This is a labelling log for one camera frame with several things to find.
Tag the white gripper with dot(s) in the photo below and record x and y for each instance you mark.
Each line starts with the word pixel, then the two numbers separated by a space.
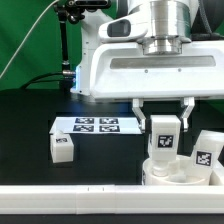
pixel 136 60

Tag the white round stool seat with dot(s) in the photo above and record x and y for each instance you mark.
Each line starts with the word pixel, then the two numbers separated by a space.
pixel 176 174

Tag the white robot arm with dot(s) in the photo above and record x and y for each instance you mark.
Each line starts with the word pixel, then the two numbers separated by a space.
pixel 176 14

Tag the white sheet with markers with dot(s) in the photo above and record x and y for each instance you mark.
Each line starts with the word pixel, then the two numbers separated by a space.
pixel 95 125

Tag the white front fence rail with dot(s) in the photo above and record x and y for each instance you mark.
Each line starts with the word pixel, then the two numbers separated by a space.
pixel 69 199

